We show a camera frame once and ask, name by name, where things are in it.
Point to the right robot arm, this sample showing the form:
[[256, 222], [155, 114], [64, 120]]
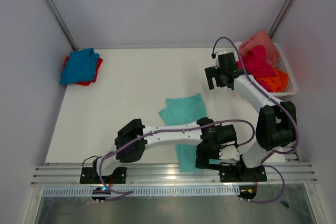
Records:
[[276, 124]]

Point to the corner frame post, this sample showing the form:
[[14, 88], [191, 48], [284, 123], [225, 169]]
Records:
[[280, 17], [61, 23]]

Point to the red folded t shirt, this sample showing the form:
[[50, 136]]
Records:
[[86, 83]]

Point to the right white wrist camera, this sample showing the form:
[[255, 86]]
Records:
[[218, 56]]

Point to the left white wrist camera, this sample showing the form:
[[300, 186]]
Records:
[[229, 155]]

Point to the magenta t shirt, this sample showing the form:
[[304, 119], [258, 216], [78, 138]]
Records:
[[256, 65]]

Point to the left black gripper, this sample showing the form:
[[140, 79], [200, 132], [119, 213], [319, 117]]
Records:
[[202, 160]]

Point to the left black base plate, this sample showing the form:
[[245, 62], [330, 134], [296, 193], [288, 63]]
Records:
[[89, 175]]

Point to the teal t shirt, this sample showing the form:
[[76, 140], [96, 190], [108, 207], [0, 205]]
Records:
[[184, 111]]

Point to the orange t shirt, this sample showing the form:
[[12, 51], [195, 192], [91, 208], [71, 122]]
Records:
[[275, 83]]

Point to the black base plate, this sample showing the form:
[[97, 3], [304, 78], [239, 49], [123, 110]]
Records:
[[228, 174], [89, 175]]

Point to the right corner frame post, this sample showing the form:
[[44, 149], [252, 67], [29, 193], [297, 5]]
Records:
[[280, 17]]

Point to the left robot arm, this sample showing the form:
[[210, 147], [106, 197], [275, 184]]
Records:
[[135, 138]]

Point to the white plastic basket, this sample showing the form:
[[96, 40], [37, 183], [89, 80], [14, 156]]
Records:
[[281, 65]]

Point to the blue folded t shirt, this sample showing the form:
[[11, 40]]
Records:
[[81, 66]]

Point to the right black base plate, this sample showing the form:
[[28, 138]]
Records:
[[228, 174]]

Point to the white slotted cable duct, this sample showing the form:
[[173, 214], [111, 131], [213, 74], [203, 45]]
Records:
[[143, 191]]

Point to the salmon pink t shirt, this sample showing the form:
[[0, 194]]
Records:
[[261, 39]]

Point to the left corner frame post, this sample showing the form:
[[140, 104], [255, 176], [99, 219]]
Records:
[[61, 23]]

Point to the right black controller board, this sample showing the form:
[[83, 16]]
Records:
[[247, 192]]

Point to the black controller board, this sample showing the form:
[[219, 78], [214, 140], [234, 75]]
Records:
[[247, 192], [100, 193]]

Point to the left black controller board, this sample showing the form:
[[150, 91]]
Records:
[[100, 193]]

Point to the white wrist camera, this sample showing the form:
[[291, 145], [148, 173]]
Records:
[[218, 56], [229, 155]]

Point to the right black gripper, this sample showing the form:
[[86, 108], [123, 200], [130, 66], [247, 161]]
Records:
[[211, 72]]

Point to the aluminium front rail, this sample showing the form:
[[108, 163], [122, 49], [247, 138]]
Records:
[[169, 175]]

